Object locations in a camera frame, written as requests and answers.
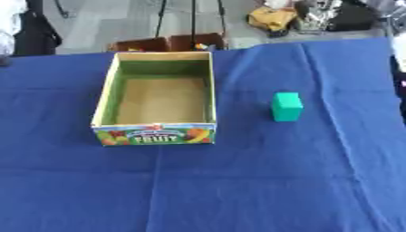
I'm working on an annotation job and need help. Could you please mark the black tripod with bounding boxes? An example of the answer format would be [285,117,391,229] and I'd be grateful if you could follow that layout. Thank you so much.
[152,0,228,49]

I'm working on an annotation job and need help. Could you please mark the yellow bag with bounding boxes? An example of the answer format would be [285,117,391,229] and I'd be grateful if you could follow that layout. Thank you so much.
[246,5,300,38]

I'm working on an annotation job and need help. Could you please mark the silver metal equipment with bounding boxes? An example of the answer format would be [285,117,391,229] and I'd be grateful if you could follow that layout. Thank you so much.
[293,0,344,34]

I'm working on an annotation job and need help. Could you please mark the green rectangular block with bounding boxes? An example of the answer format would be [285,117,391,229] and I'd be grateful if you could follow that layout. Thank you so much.
[269,92,305,123]

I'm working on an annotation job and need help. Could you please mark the brown cardboard box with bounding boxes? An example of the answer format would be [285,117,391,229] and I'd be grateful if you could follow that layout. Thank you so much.
[106,32,230,53]

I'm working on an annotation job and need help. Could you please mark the black bag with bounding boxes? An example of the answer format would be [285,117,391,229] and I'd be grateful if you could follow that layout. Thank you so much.
[11,0,63,57]

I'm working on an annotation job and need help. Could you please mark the cardboard box with green inside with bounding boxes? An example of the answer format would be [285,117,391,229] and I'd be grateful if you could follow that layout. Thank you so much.
[90,51,219,147]

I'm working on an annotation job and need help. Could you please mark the black case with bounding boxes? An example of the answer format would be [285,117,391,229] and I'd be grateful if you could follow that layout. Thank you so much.
[324,2,378,33]

